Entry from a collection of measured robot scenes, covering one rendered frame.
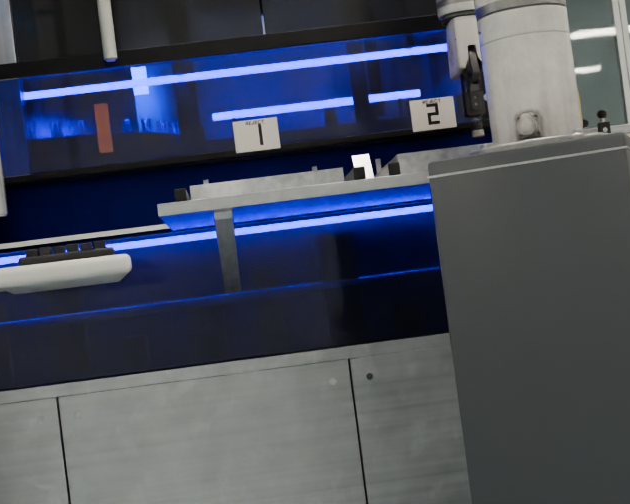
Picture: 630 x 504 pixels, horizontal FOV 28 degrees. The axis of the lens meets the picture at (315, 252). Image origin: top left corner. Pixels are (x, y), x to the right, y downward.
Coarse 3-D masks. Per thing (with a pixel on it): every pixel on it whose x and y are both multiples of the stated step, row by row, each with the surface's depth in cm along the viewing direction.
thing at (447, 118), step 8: (448, 96) 240; (416, 104) 240; (424, 104) 240; (440, 104) 240; (448, 104) 240; (416, 112) 240; (424, 112) 240; (440, 112) 240; (448, 112) 240; (416, 120) 239; (424, 120) 240; (432, 120) 240; (440, 120) 240; (448, 120) 240; (416, 128) 239; (424, 128) 240; (432, 128) 240; (440, 128) 240
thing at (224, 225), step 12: (216, 216) 203; (228, 216) 203; (216, 228) 206; (228, 228) 207; (228, 240) 211; (228, 252) 216; (228, 264) 221; (228, 276) 226; (228, 288) 232; (240, 288) 233
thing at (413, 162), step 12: (480, 144) 202; (492, 144) 202; (396, 156) 203; (408, 156) 202; (420, 156) 202; (432, 156) 202; (444, 156) 202; (456, 156) 202; (408, 168) 202; (420, 168) 202
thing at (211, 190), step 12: (336, 168) 212; (240, 180) 211; (252, 180) 211; (264, 180) 211; (276, 180) 211; (288, 180) 212; (300, 180) 212; (312, 180) 212; (324, 180) 212; (336, 180) 212; (192, 192) 211; (204, 192) 211; (216, 192) 211; (228, 192) 211; (240, 192) 211; (252, 192) 211
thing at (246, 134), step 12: (252, 120) 238; (264, 120) 238; (276, 120) 238; (240, 132) 237; (252, 132) 237; (264, 132) 238; (276, 132) 238; (240, 144) 237; (252, 144) 237; (264, 144) 238; (276, 144) 238
